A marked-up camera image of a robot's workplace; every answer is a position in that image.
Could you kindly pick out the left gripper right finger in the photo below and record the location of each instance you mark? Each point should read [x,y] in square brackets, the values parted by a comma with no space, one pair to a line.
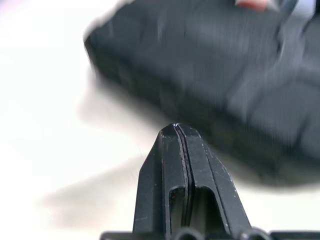
[212,190]

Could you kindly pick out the black plastic tool case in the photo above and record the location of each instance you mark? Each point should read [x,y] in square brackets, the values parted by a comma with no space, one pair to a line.
[200,75]

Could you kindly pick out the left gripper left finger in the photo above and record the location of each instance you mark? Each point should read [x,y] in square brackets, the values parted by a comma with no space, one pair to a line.
[155,187]

